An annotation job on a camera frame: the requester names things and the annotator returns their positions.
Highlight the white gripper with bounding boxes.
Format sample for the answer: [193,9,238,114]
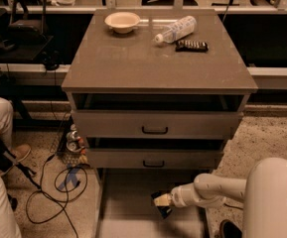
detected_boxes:
[153,183,200,207]

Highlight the blue rxbar blueberry bar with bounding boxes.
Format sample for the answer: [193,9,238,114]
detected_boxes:
[151,191,172,218]

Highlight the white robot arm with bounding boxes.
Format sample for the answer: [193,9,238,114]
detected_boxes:
[153,158,287,238]

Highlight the open bottom grey drawer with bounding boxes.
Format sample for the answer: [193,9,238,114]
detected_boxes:
[95,169,210,238]

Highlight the middle grey drawer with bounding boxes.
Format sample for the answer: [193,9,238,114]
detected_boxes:
[86,149,223,170]

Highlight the top grey drawer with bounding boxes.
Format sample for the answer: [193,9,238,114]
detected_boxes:
[72,110,242,140]

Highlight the grey drawer cabinet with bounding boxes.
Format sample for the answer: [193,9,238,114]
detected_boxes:
[61,8,259,238]

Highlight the dark shoe bottom right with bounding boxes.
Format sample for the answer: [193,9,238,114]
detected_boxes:
[219,219,242,238]

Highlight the blue tape cross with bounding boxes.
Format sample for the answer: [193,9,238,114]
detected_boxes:
[57,168,80,192]

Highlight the brown shoe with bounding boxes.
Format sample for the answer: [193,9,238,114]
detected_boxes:
[0,144,32,176]

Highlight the dark brown snack bar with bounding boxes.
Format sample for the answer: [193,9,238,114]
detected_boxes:
[176,40,209,53]

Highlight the clear plastic water bottle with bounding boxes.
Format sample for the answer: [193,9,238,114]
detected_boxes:
[154,16,197,44]

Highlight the white bowl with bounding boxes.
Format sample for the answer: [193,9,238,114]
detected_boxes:
[104,12,140,34]

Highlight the black bag on shelf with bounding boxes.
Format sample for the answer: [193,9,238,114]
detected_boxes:
[8,0,47,44]

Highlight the black cable right floor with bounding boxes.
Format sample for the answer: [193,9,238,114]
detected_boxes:
[223,201,244,212]

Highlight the cans in wire basket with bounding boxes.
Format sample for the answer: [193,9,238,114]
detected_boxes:
[66,124,84,153]

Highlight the black cable on floor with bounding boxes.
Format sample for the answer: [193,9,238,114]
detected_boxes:
[25,154,89,238]

